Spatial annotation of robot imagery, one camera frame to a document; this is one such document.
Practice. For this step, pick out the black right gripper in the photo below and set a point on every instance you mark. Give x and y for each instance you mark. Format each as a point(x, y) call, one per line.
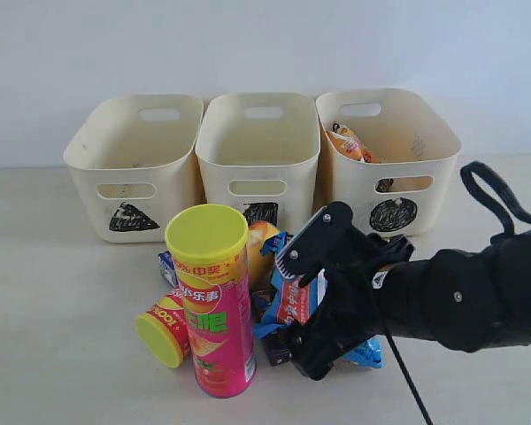
point(366, 293)

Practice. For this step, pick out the blue noodle packet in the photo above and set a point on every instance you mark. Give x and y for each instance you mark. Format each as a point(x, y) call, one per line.
point(292, 303)

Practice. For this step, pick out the yellow chips can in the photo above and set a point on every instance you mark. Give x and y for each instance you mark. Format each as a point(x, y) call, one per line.
point(260, 265)

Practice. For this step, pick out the tall pink chips can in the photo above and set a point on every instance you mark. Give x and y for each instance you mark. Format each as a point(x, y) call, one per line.
point(207, 244)

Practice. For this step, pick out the small red chips can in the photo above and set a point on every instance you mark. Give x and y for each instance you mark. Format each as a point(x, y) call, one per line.
point(164, 330)

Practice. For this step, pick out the orange snack bag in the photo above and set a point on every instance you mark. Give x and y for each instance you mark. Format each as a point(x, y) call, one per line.
point(349, 145)

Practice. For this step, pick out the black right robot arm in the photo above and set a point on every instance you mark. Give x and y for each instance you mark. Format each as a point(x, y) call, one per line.
point(465, 301)

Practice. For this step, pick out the purple juice carton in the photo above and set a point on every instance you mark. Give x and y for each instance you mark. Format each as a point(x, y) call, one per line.
point(268, 334)

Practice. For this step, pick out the blue white milk carton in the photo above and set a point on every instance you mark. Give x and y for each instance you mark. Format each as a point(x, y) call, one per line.
point(166, 268)

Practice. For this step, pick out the cream bin with square mark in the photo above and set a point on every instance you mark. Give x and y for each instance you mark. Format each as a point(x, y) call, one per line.
point(259, 153)

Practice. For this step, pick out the cream bin with circle mark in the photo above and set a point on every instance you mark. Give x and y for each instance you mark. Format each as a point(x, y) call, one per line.
point(403, 192)

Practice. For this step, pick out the cream bin with triangle mark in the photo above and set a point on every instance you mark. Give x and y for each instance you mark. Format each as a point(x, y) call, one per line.
point(134, 166)

